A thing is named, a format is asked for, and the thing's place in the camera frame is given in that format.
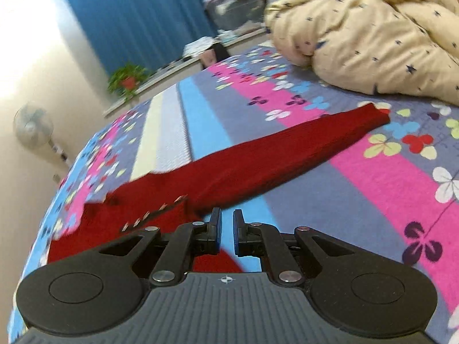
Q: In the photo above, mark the white folded clothes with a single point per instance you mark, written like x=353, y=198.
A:
x=197, y=46

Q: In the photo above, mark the black bag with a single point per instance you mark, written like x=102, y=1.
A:
x=220, y=51

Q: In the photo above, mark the large clear storage box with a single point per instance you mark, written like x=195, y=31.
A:
x=236, y=5

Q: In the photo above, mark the pink bag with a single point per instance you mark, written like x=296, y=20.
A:
x=208, y=58

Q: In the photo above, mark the window sill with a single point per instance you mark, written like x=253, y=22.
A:
x=168, y=70

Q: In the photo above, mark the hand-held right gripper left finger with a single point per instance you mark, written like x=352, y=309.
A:
x=217, y=229

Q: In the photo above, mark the red knitted sweater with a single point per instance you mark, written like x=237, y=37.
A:
x=251, y=172

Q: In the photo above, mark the flower-printed striped blanket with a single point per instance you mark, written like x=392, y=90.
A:
x=358, y=186

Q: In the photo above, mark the blue curtain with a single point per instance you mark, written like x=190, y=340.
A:
x=143, y=18

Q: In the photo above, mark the white standing fan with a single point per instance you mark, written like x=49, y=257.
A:
x=32, y=125

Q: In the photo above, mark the cream star-printed duvet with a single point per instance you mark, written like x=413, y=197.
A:
x=376, y=43

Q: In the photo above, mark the potted green plant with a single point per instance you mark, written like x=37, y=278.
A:
x=127, y=80

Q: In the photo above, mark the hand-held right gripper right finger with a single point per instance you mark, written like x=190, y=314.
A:
x=238, y=231

